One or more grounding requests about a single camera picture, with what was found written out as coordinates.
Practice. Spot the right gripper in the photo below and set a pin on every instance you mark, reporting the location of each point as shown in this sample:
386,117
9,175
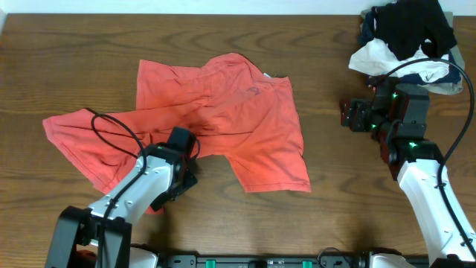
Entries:
349,114

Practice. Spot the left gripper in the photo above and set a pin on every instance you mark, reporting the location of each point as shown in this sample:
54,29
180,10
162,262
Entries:
184,180

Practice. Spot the red t-shirt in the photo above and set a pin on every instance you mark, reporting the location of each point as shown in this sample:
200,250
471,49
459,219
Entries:
234,109

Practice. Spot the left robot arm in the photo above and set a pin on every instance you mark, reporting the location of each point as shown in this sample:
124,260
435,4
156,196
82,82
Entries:
100,235

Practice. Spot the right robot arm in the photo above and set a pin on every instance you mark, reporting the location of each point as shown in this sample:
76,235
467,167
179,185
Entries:
396,119

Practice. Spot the white garment on pile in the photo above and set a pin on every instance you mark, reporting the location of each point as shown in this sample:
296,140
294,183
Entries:
375,58

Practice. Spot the navy garment on pile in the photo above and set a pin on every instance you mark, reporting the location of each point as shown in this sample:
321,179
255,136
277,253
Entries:
375,58

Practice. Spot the black garment on pile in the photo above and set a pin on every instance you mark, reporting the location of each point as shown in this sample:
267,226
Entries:
409,25

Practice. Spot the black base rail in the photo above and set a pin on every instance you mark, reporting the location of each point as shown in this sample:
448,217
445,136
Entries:
323,260

